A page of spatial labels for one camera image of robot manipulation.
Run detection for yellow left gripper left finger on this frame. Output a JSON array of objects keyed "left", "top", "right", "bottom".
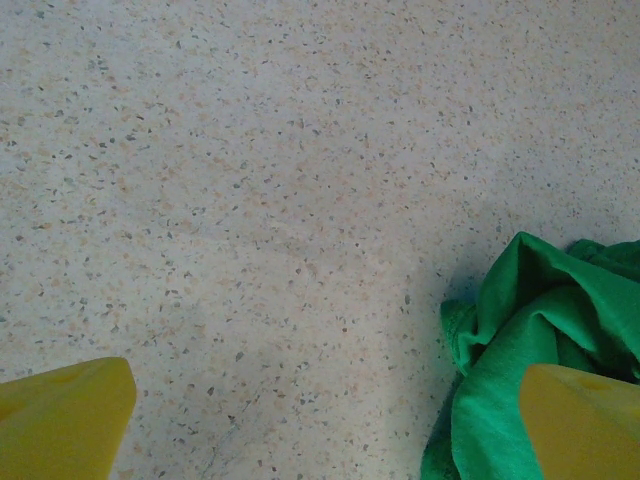
[{"left": 0, "top": 357, "right": 137, "bottom": 480}]

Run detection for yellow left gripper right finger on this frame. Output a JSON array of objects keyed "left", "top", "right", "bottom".
[{"left": 519, "top": 363, "right": 640, "bottom": 480}]

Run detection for green t-shirt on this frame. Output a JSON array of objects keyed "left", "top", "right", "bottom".
[{"left": 420, "top": 231, "right": 640, "bottom": 480}]

